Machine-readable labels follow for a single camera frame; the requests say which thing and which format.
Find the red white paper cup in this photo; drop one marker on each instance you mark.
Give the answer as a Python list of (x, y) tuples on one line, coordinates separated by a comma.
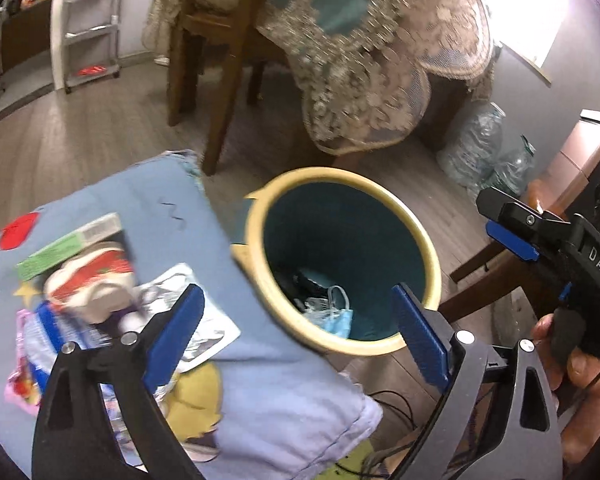
[(92, 285)]

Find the yellow rimmed teal trash bin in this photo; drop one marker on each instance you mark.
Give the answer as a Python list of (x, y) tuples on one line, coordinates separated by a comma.
[(348, 230)]

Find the blue face mask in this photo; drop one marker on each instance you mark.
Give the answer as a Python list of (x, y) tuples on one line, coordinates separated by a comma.
[(331, 313)]

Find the teal lace tablecloth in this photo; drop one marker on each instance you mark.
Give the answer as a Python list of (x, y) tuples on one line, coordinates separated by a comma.
[(363, 67)]

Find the green white cardboard box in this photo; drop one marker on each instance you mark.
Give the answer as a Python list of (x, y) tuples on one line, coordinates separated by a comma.
[(69, 245)]

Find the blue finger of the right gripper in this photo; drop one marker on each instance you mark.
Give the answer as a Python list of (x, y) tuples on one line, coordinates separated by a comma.
[(520, 248)]

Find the person's right hand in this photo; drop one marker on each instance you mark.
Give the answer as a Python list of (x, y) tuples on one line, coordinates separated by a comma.
[(582, 375)]

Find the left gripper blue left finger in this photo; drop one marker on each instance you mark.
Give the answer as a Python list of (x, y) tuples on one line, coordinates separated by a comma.
[(167, 335)]

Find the blue cartoon cushion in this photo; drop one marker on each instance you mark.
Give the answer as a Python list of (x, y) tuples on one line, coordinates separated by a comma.
[(131, 347)]

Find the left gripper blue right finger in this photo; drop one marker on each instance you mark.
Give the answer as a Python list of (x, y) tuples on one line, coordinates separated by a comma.
[(428, 351)]

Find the wooden dining chair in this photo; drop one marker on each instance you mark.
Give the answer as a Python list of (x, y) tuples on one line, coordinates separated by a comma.
[(200, 37)]

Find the silver foil mask packet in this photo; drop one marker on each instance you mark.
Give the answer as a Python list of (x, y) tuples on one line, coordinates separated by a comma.
[(196, 329)]

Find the grey rolling shelf cart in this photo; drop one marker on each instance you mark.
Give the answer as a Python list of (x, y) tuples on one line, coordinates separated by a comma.
[(89, 41)]

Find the dark wooden chair right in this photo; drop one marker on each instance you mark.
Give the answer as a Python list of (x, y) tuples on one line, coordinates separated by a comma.
[(508, 274)]

